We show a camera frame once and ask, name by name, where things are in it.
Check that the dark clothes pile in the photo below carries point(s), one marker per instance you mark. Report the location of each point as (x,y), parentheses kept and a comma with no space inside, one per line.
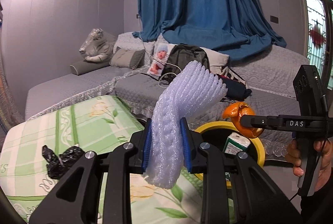
(237,89)

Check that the person's right hand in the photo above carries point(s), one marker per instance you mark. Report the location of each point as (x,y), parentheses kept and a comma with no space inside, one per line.
(325,148)

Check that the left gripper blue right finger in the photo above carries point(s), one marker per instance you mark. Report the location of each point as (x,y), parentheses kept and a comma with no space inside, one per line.
(256,197)

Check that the grey bolster pillow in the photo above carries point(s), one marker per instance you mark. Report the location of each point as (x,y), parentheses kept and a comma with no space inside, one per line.
(83,67)

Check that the baby picture package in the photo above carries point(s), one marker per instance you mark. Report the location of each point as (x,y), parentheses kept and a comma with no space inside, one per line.
(160,59)

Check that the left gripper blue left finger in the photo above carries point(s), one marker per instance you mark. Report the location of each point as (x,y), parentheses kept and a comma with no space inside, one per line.
(145,145)

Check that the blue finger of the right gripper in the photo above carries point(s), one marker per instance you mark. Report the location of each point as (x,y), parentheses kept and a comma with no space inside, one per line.
(256,121)

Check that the yellow trash bin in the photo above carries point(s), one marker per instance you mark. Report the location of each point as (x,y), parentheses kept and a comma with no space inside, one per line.
(225,136)

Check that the white patterned pillow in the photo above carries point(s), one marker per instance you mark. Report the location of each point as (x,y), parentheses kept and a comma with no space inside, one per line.
(129,42)

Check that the plush tiger in plastic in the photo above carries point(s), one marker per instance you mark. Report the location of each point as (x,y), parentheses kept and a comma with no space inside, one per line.
(98,47)

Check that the grey sofa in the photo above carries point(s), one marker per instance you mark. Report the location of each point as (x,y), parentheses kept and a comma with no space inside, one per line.
(269,76)

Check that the black plastic bag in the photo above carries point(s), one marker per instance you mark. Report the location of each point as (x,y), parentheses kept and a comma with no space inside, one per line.
(58,165)

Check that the blue curtain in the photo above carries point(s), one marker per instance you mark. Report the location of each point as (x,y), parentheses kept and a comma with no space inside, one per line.
(236,28)

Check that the dark grey backpack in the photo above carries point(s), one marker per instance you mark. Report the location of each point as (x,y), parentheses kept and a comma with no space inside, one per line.
(180,56)

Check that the green floral table cloth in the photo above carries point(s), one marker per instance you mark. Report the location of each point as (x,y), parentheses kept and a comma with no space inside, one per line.
(36,152)

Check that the grey square cushion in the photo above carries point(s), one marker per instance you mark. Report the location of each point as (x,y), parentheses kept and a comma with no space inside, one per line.
(124,58)

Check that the stained glass window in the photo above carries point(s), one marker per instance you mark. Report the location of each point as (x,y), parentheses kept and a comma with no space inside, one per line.
(319,38)

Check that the green white tissue pack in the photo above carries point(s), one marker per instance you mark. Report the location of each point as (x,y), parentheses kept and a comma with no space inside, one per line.
(235,143)

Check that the white foam fruit net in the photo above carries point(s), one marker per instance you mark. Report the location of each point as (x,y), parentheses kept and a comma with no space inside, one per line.
(191,93)

